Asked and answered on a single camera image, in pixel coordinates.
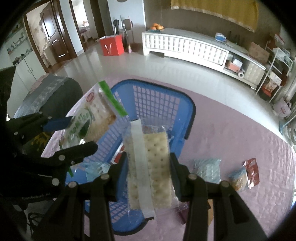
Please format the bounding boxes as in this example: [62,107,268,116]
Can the orange box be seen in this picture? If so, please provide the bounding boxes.
[228,61,241,72]

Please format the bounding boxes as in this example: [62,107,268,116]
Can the pink shopping bag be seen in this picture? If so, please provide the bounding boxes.
[272,98,292,119]

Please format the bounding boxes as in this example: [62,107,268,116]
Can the green label cracker packet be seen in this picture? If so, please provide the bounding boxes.
[59,81,128,149]

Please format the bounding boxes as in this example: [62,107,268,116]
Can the black cable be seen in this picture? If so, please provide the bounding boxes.
[27,212,48,233]

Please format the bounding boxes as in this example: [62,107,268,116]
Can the brown snack packet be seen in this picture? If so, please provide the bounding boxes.
[178,199,213,226]

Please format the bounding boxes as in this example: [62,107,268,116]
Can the blue plastic basket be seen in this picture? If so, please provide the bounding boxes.
[65,79,196,236]

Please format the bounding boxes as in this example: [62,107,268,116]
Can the brown cardboard box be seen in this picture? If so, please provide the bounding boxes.
[248,42,270,65]

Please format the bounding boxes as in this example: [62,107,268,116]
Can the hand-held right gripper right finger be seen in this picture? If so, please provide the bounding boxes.
[170,152,269,241]

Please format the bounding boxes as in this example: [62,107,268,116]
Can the clear cracker packet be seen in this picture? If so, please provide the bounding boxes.
[122,119,181,219]

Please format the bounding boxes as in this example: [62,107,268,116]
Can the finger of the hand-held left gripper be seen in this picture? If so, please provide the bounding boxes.
[7,112,73,142]
[40,141,98,169]

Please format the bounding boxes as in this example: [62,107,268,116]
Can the white metal shelf rack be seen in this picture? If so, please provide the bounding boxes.
[255,34,295,103]

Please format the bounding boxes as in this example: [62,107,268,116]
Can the white cupboard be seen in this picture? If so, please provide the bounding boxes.
[5,23,47,93]

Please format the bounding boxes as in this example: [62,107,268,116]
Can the brown wooden door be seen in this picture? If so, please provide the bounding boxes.
[23,0,78,68]

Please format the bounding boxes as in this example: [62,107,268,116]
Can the red paper bag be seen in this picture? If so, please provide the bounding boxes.
[99,34,125,56]

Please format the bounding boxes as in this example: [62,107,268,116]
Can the white tufted TV cabinet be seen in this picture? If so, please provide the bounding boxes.
[141,28,267,90]

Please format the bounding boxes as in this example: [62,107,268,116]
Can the red snack packet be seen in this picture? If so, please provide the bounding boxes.
[242,158,260,186]

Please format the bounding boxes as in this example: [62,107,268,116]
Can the yellow cloth cover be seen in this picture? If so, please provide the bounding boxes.
[170,0,258,32]

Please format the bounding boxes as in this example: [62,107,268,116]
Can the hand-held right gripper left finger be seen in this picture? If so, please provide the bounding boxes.
[32,152,129,241]

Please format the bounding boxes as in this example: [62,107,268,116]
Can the pale blue snack packet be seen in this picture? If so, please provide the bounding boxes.
[80,161,112,181]
[193,158,222,184]

